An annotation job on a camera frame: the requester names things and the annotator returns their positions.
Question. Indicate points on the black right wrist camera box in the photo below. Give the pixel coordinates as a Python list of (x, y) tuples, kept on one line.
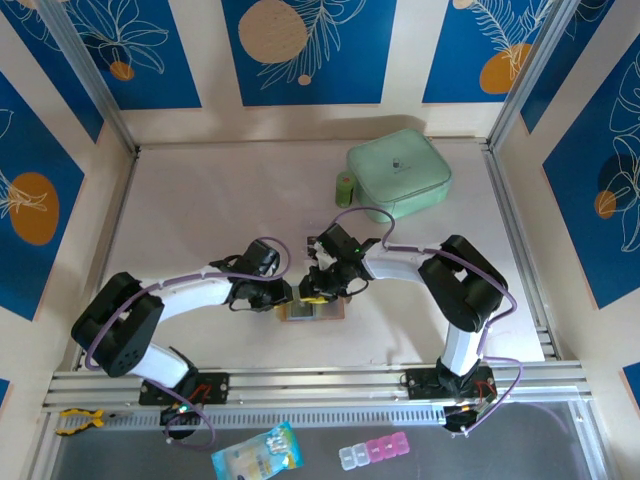
[(340, 242)]

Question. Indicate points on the small green cylinder bottle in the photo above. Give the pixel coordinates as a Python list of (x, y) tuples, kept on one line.
[(344, 190)]

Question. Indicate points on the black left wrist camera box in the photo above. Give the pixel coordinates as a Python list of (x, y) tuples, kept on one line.
[(260, 257)]

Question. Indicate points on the mint green zip pouch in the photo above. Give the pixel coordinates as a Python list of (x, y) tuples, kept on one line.
[(400, 170)]

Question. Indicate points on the aluminium side rail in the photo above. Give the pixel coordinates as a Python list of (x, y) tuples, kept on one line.
[(521, 250), (120, 200)]

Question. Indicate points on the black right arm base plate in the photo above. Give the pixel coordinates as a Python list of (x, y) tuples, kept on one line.
[(420, 382)]

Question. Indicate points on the tan leather card holder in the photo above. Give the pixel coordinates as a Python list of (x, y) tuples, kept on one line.
[(332, 314)]

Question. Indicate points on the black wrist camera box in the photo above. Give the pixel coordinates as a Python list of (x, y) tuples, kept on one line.
[(340, 242), (260, 257)]

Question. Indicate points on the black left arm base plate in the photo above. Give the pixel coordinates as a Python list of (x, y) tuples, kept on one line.
[(215, 387)]

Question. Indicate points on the white and pink pill organizer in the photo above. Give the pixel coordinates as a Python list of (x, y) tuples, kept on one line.
[(375, 450)]

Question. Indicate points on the blue snack packet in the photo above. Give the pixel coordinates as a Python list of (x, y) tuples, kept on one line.
[(260, 450)]

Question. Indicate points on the grey metal shelf panel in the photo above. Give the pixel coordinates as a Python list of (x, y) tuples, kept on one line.
[(150, 460)]

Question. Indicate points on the aluminium frame rail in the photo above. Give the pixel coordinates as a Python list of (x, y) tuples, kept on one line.
[(325, 385)]

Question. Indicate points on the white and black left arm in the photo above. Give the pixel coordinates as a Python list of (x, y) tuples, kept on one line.
[(190, 300)]

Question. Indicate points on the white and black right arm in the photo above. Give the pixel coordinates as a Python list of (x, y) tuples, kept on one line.
[(400, 265)]

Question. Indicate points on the aluminium frame post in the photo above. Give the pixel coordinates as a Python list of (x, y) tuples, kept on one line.
[(90, 75), (525, 75)]

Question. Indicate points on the black credit card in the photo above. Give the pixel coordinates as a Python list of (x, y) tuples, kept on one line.
[(312, 246)]

